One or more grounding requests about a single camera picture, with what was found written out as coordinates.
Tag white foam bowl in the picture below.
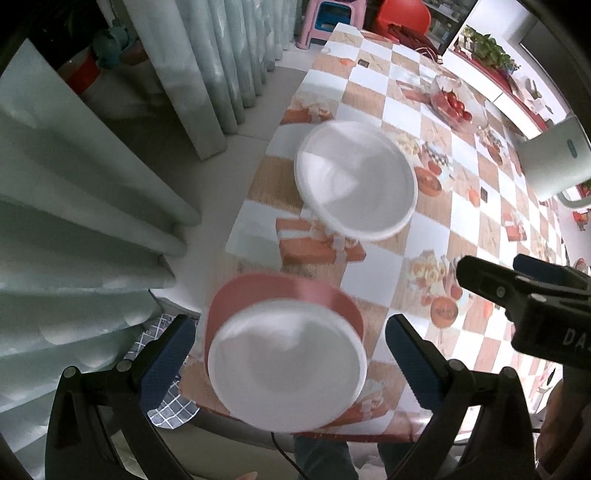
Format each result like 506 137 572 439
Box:
294 120 418 241
207 299 367 433

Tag pink square plate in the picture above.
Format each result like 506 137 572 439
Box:
204 271 365 364

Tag checkered grey cloth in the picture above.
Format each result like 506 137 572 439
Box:
124 314 199 430

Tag pale green appliance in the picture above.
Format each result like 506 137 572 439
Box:
516 115 590 210

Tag glass bowl of tomatoes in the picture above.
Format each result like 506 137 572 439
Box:
429 75 489 134

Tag green potted plant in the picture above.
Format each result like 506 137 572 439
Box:
462 26 520 74

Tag red chair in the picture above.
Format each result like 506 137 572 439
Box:
372 0 432 36

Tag pink plastic stool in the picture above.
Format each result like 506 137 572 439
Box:
297 0 367 50

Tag black cable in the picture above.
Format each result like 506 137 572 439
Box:
269 430 309 480

